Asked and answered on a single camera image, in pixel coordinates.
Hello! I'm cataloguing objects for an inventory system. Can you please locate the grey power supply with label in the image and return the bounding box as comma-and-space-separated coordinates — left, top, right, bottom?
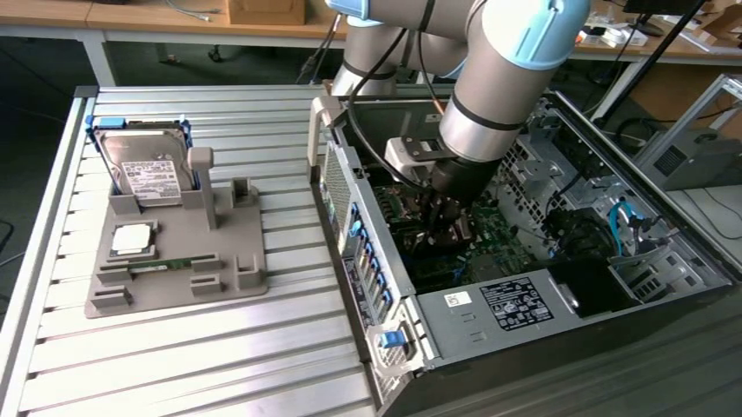
404, 267, 580, 371

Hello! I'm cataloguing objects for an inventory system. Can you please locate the green Dell motherboard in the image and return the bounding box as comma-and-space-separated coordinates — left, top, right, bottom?
369, 184, 538, 296

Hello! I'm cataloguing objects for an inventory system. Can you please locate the light blue wire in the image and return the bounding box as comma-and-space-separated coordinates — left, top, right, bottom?
606, 197, 646, 260

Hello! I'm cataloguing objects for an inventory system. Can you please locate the black camera cable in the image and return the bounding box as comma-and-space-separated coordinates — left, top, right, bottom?
344, 25, 436, 193

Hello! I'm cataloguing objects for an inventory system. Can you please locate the silver hard disk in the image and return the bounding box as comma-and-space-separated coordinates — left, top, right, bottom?
95, 127, 193, 209

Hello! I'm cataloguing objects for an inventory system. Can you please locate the black stand pole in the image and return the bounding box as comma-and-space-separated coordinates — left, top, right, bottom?
588, 0, 712, 127

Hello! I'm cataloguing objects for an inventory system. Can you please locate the black arm base cable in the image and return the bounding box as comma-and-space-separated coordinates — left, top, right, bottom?
296, 11, 344, 86

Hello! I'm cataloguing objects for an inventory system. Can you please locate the brown cardboard box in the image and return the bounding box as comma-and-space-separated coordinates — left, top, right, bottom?
225, 0, 307, 26

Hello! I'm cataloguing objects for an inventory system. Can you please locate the black monitor stand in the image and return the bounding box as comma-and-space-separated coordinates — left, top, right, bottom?
623, 0, 667, 36

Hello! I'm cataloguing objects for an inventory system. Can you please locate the aluminium profile frame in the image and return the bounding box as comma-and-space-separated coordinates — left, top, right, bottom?
666, 72, 742, 144

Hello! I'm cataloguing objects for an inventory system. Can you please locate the grey parts rack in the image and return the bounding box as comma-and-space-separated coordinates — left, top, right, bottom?
84, 145, 273, 321

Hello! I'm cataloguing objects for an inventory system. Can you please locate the silver CPU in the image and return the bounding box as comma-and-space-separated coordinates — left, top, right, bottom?
109, 223, 155, 256

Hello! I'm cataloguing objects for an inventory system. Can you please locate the grey computer box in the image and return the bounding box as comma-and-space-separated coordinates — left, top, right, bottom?
631, 128, 742, 192

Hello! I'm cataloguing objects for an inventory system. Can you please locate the silver chipset heatsink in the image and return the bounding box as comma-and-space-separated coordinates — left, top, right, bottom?
472, 255, 507, 281

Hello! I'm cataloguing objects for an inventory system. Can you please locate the green RAM stick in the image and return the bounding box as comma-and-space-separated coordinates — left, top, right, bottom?
128, 256, 196, 274

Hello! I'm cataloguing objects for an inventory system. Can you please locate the open black PC case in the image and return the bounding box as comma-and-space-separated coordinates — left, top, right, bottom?
304, 85, 742, 417

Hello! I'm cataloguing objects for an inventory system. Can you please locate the blue disk caddy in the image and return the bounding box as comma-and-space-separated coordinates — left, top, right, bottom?
84, 114, 196, 197

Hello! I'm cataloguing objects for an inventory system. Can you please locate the wooden desk white frame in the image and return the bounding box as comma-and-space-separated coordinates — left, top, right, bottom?
0, 0, 348, 88
567, 0, 742, 88

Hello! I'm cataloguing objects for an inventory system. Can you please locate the black fan shroud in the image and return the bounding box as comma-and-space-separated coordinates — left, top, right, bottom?
543, 258, 644, 321

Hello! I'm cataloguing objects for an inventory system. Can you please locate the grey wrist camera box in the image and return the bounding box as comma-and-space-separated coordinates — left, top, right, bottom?
384, 136, 448, 175

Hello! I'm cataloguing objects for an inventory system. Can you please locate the metal disk bay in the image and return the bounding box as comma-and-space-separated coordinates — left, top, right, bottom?
607, 242, 706, 305

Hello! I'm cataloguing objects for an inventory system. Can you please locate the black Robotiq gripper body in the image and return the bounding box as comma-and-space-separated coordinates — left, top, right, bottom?
428, 157, 502, 206

